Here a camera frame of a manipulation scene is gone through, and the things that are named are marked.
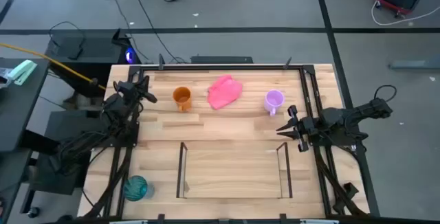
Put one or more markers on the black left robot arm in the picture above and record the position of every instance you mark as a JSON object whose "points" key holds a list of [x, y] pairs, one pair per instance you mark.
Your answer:
{"points": [[115, 110]]}

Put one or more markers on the grey floor bar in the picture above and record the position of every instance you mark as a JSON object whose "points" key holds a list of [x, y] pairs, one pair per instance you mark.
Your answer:
{"points": [[414, 64]]}

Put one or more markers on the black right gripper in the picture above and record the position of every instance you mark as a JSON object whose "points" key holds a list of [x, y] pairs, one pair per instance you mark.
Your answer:
{"points": [[302, 128]]}

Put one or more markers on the black cabinet under desk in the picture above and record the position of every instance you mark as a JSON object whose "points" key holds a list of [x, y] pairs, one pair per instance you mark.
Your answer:
{"points": [[62, 121]]}

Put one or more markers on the black computer tower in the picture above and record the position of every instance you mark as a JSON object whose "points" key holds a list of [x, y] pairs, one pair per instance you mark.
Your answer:
{"points": [[96, 50]]}

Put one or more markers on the black metal table frame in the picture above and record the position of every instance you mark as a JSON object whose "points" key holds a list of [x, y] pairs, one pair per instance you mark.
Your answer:
{"points": [[220, 67]]}

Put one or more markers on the clear acrylic tray frame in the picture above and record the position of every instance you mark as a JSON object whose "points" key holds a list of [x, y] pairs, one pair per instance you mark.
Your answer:
{"points": [[233, 172]]}

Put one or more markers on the mint green stapler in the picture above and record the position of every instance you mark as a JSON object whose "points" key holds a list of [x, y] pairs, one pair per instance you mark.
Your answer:
{"points": [[22, 72]]}

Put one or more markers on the pink cloth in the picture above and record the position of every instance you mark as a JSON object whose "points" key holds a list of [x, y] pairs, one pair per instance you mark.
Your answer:
{"points": [[224, 91]]}

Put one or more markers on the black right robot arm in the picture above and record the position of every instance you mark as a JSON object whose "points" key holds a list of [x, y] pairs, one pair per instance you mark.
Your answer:
{"points": [[340, 121]]}

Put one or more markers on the purple mug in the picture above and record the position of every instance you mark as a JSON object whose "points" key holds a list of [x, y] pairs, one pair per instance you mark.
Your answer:
{"points": [[274, 100]]}

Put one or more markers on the white bracket strip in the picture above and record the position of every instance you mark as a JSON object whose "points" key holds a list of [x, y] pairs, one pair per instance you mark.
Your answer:
{"points": [[319, 222], [129, 222]]}

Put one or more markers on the orange mug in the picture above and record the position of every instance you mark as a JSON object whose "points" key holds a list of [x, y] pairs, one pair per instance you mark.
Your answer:
{"points": [[182, 97]]}

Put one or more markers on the black flat bar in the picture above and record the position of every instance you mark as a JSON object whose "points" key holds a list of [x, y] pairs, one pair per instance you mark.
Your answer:
{"points": [[221, 59]]}

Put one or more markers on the teal ribbed glass cup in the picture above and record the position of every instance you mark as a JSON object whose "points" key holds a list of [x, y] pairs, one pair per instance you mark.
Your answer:
{"points": [[135, 188]]}

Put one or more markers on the black caster wheel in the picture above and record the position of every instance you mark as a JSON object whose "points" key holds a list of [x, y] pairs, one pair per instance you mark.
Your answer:
{"points": [[33, 212]]}

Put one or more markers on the black table clamp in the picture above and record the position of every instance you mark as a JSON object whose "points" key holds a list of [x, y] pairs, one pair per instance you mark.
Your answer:
{"points": [[283, 218], [161, 218]]}

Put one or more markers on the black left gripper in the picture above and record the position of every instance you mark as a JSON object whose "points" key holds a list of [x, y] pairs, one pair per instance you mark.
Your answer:
{"points": [[130, 90]]}

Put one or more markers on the black side desk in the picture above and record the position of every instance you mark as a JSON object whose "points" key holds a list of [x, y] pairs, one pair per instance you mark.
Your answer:
{"points": [[19, 110]]}

